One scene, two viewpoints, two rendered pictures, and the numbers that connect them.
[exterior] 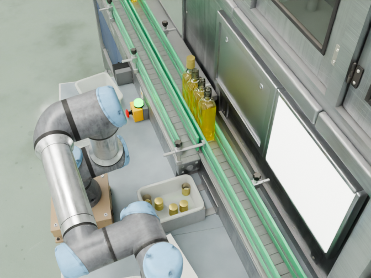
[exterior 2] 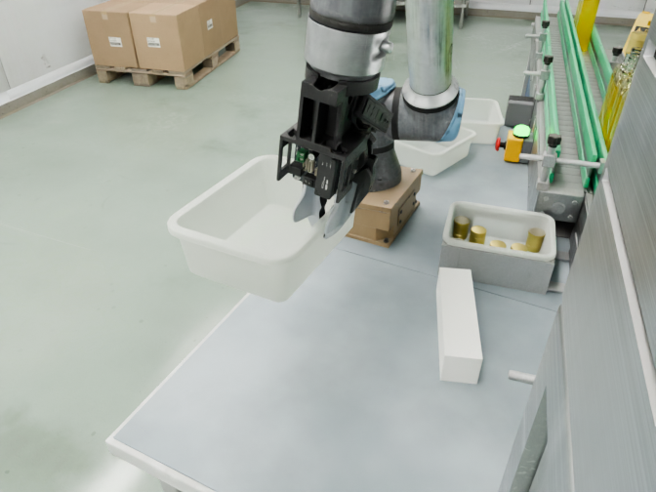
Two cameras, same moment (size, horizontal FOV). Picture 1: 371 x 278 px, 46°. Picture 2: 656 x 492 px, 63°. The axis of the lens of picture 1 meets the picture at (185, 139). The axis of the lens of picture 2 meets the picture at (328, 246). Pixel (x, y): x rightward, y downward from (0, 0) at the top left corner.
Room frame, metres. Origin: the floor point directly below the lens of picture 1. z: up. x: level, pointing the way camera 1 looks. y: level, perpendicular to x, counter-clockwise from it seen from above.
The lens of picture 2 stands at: (-0.03, -0.24, 1.46)
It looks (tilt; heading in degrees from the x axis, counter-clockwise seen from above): 35 degrees down; 38
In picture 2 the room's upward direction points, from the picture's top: straight up
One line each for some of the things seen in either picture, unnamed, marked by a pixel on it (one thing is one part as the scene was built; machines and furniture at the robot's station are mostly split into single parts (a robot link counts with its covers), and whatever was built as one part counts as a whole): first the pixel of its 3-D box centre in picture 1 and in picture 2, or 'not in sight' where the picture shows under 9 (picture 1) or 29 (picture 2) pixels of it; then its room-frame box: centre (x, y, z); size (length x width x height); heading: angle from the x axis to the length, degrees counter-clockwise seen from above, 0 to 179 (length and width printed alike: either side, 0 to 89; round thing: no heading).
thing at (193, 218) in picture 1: (177, 203); (509, 249); (0.96, 0.03, 0.79); 0.27 x 0.17 x 0.08; 110
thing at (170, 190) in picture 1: (170, 204); (496, 243); (0.95, 0.06, 0.80); 0.22 x 0.17 x 0.09; 110
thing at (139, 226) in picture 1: (136, 233); not in sight; (0.47, 0.10, 1.41); 0.11 x 0.11 x 0.08; 23
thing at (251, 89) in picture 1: (270, 121); not in sight; (1.05, -0.29, 1.15); 0.90 x 0.03 x 0.34; 20
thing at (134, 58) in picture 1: (130, 62); (535, 77); (1.64, 0.26, 0.94); 0.07 x 0.04 x 0.13; 110
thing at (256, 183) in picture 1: (260, 184); not in sight; (0.94, -0.27, 0.94); 0.07 x 0.04 x 0.13; 110
